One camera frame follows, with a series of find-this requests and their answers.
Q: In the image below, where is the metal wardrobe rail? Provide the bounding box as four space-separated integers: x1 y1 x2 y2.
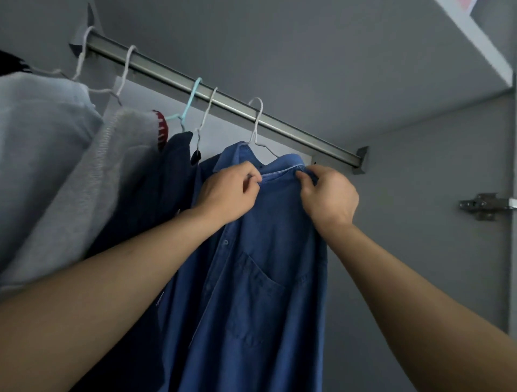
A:
67 29 369 176

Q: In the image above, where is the light blue hanger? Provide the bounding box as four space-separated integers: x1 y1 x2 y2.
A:
165 77 203 132

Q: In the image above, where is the pale pink hanger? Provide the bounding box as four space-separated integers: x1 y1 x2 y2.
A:
241 96 281 159

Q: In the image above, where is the grey sweater red stitching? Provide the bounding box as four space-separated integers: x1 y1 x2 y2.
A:
0 106 169 296

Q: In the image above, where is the person's left hand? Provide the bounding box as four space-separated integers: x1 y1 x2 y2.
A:
193 160 264 229

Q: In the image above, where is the person's right forearm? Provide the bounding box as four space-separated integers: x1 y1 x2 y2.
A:
323 223 517 392

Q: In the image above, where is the person's left forearm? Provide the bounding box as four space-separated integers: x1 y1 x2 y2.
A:
0 209 222 392

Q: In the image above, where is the metal door hinge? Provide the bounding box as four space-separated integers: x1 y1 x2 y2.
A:
458 192 517 222

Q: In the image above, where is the white zip polo shirt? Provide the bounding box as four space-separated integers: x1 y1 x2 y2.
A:
0 71 104 276

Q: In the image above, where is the navy Vacation logo t-shirt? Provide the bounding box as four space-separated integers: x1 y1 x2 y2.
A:
71 130 199 392

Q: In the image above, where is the white wire hanger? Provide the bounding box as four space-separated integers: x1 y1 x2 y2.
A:
87 45 138 107
192 86 219 153
30 25 96 82

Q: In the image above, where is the white wardrobe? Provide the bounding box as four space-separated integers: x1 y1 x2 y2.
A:
0 0 517 392

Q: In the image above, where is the blue denim shirt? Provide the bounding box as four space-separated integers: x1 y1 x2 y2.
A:
155 141 329 392

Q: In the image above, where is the person's right hand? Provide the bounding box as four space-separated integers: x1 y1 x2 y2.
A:
295 164 361 233

